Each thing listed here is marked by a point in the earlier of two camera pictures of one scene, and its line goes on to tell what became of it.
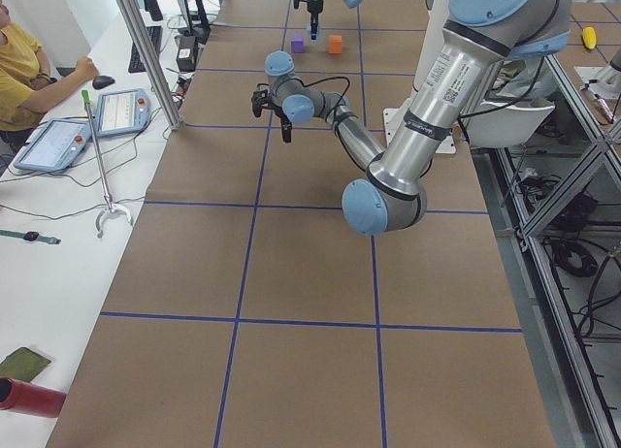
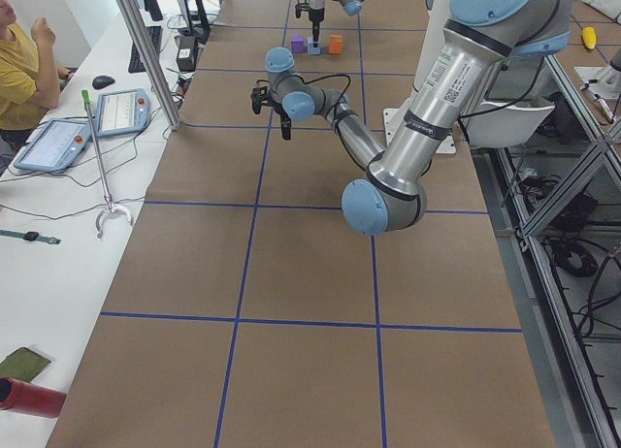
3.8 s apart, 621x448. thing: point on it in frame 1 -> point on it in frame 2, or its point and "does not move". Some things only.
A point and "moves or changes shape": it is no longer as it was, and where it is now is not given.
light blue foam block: [319, 35] moves or changes shape
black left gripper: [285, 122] does not move
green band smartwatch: [30, 236] does not move
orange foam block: [335, 44] does not move
